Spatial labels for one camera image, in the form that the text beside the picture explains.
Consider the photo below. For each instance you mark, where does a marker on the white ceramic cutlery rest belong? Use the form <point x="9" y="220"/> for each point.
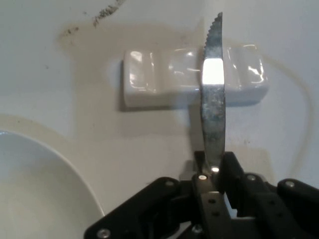
<point x="154" y="79"/>

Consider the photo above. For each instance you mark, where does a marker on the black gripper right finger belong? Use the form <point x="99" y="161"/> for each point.
<point x="274" y="206"/>

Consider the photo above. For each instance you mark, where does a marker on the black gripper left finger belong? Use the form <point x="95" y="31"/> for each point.
<point x="139" y="204"/>

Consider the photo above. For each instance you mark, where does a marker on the silver table knife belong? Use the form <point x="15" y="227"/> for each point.
<point x="213" y="112"/>

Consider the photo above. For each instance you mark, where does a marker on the white ceramic plate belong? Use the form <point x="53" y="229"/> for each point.
<point x="37" y="186"/>

